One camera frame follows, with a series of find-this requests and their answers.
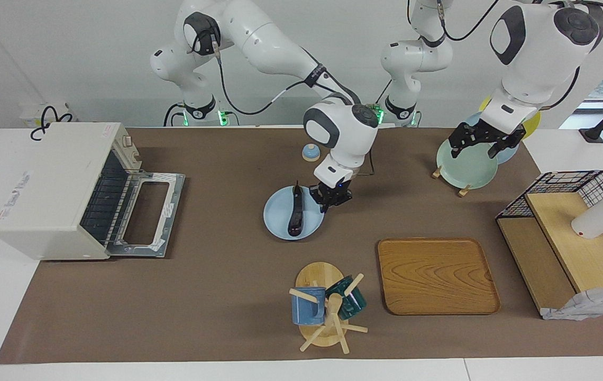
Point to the blue mug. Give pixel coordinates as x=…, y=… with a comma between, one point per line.
x=307, y=309

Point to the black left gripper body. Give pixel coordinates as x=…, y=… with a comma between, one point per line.
x=492, y=131

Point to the white power strip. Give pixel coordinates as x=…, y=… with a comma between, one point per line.
x=34, y=114

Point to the dark green mug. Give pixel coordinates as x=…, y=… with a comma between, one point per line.
x=352, y=301

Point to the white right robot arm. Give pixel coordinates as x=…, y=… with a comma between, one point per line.
x=270, y=47

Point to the beige toaster oven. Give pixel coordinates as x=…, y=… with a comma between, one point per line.
x=47, y=190

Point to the light blue round plate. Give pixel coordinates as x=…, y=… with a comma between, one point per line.
x=277, y=214

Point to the white plastic cylinder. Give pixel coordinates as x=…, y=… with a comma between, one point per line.
x=595, y=219

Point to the dark purple eggplant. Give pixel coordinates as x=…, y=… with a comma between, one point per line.
x=297, y=211

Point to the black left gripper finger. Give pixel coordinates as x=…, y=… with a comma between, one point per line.
x=455, y=147
x=496, y=149

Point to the rectangular wooden tray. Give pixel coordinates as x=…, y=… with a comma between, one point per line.
x=436, y=275

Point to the wooden mug tree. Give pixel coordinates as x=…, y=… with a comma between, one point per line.
x=320, y=275

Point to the brown table mat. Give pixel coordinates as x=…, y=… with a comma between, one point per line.
x=227, y=291

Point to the glass oven door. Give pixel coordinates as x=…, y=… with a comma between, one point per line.
x=172, y=211

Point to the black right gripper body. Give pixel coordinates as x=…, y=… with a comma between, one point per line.
x=333, y=191

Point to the metal oven rack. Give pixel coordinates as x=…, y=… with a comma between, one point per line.
x=106, y=201

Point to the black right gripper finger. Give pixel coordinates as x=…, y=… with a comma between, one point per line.
x=322, y=206
x=345, y=200

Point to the wooden plate rack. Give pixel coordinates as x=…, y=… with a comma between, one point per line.
x=463, y=191

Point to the light blue racked plate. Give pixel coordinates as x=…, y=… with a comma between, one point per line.
x=510, y=153

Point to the small blue lid wooden knob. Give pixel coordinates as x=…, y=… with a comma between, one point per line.
x=311, y=153

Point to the beige oven knob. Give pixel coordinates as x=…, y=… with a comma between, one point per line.
x=136, y=155
x=127, y=141

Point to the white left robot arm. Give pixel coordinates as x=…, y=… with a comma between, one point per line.
x=534, y=53

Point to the pale green plate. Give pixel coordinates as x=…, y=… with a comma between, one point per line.
x=465, y=166

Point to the yellow plate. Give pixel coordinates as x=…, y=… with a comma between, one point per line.
x=533, y=123

